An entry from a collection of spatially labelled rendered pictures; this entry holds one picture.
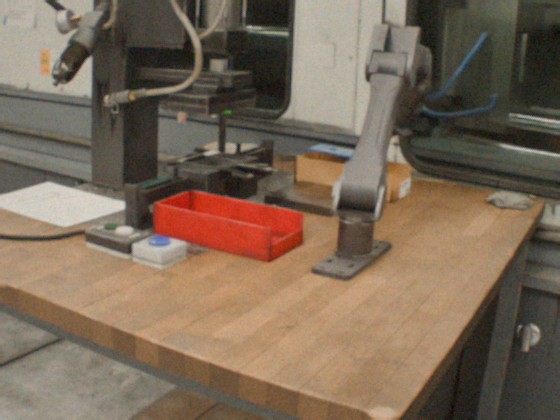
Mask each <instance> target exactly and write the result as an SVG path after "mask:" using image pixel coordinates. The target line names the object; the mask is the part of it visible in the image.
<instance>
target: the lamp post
mask: <svg viewBox="0 0 560 420"><path fill-rule="evenodd" d="M227 117H231V112H223V113H220V116H219V142H218V152H225V153H226V131H227Z"/></svg>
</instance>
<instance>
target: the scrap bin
mask: <svg viewBox="0 0 560 420"><path fill-rule="evenodd" d="M303 221H304V213H302V212H297V211H292V210H287V209H283V208H278V207H273V206H267V205H262V204H257V203H252V202H247V201H242V199H237V198H232V197H226V196H221V195H216V194H211V193H206V192H201V191H196V190H188V191H185V192H182V193H179V194H176V195H173V196H170V197H168V198H165V199H162V200H159V201H156V202H154V203H153V233H154V234H156V235H160V236H165V237H168V238H172V239H177V240H181V241H184V242H188V243H192V244H196V245H200V246H204V247H208V248H212V249H217V250H221V251H225V253H229V254H233V255H237V256H242V257H246V258H250V259H254V260H258V261H262V262H266V263H270V262H273V261H274V260H276V259H278V258H280V257H281V256H283V255H285V254H287V253H288V252H290V251H292V250H294V249H295V248H297V247H299V246H301V245H302V238H303Z"/></svg>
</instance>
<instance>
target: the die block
mask: <svg viewBox="0 0 560 420"><path fill-rule="evenodd" d="M178 176H186V177H189V190H196V191H201V192H206V193H211V194H216V195H221V196H224V194H227V196H230V197H232V198H237V199H242V201H244V199H246V198H249V197H251V196H254V195H256V194H257V186H258V176H255V175H253V176H254V178H253V179H252V180H250V181H246V185H242V184H239V183H235V182H230V181H224V180H219V175H217V176H214V177H211V178H208V179H205V178H200V177H194V176H189V175H184V174H179V173H178Z"/></svg>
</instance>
